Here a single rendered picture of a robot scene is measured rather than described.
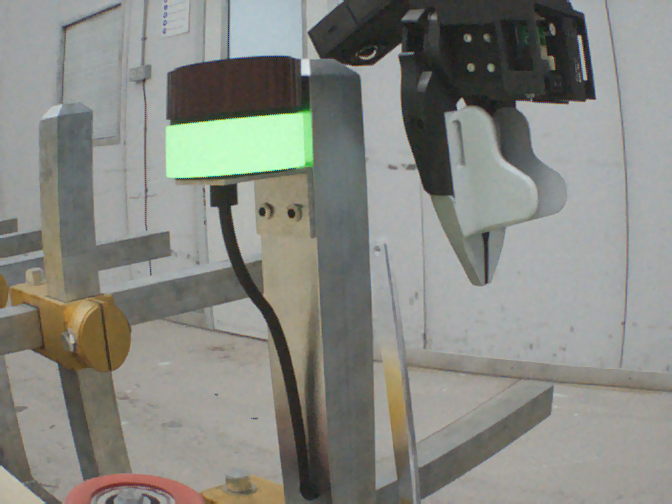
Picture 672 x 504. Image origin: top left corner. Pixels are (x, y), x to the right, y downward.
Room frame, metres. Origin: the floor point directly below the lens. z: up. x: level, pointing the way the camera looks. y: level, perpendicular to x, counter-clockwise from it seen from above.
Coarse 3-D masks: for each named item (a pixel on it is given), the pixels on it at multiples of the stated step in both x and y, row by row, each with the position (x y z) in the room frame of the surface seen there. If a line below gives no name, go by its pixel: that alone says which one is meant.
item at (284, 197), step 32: (192, 64) 0.35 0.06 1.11; (224, 192) 0.36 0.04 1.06; (256, 192) 0.40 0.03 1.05; (288, 192) 0.39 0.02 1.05; (224, 224) 0.36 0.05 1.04; (256, 224) 0.40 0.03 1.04; (288, 224) 0.39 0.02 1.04; (256, 288) 0.37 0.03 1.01; (288, 352) 0.38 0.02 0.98; (288, 384) 0.38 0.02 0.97
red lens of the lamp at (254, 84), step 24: (168, 72) 0.36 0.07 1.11; (192, 72) 0.34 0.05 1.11; (216, 72) 0.34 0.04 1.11; (240, 72) 0.34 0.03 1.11; (264, 72) 0.35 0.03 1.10; (288, 72) 0.35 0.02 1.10; (168, 96) 0.36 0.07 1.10; (192, 96) 0.34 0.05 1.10; (216, 96) 0.34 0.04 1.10; (240, 96) 0.34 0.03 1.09; (264, 96) 0.35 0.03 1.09; (288, 96) 0.35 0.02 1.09
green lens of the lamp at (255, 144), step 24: (240, 120) 0.34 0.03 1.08; (264, 120) 0.35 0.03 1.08; (288, 120) 0.35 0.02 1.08; (168, 144) 0.36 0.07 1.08; (192, 144) 0.34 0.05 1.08; (216, 144) 0.34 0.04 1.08; (240, 144) 0.34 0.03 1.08; (264, 144) 0.35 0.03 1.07; (288, 144) 0.35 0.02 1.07; (168, 168) 0.36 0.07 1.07; (192, 168) 0.34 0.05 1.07; (216, 168) 0.34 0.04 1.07; (240, 168) 0.34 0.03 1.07; (264, 168) 0.34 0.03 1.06
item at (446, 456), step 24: (528, 384) 0.66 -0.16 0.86; (552, 384) 0.65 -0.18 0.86; (504, 408) 0.61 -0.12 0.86; (528, 408) 0.61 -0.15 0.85; (456, 432) 0.57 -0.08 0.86; (480, 432) 0.56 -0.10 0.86; (504, 432) 0.59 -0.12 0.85; (432, 456) 0.52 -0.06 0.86; (456, 456) 0.54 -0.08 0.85; (480, 456) 0.56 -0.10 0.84; (384, 480) 0.49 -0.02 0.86; (432, 480) 0.52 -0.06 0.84
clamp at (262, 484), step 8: (256, 480) 0.47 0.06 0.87; (264, 480) 0.47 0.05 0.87; (216, 488) 0.46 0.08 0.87; (264, 488) 0.46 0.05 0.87; (272, 488) 0.46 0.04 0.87; (280, 488) 0.46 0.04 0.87; (208, 496) 0.44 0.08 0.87; (216, 496) 0.44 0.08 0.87; (224, 496) 0.44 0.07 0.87; (232, 496) 0.44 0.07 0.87; (240, 496) 0.44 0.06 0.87; (248, 496) 0.45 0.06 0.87; (256, 496) 0.45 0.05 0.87; (264, 496) 0.45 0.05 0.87; (272, 496) 0.45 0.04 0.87; (280, 496) 0.45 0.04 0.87
